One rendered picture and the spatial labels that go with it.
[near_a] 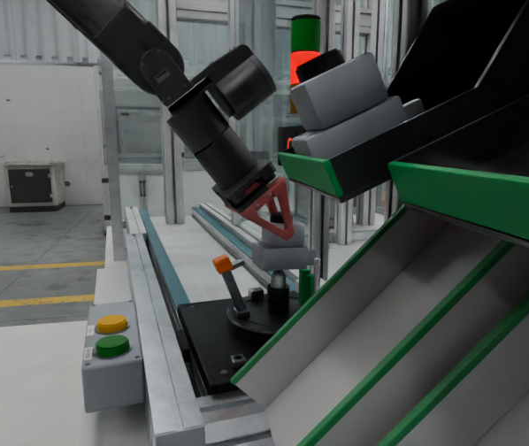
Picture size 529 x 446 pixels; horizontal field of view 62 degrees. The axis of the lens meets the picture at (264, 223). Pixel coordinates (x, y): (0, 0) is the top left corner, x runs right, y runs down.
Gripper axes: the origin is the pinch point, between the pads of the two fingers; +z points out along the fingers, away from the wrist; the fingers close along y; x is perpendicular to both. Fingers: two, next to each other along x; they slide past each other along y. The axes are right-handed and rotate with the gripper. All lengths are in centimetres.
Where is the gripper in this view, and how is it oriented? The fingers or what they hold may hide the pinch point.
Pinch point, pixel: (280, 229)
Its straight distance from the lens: 58.2
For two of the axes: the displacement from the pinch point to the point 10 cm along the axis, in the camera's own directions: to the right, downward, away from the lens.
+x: -7.5, 6.5, -1.3
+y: -3.1, -1.7, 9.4
